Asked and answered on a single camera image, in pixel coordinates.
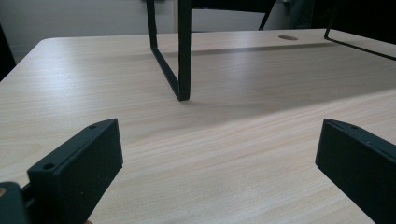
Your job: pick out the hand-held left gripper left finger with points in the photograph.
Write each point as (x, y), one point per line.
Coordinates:
(77, 168)

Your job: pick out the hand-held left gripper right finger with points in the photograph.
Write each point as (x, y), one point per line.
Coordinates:
(358, 161)

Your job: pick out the dark object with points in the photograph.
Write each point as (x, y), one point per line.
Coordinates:
(4, 59)

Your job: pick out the black metal shelf stand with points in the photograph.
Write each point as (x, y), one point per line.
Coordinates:
(185, 62)

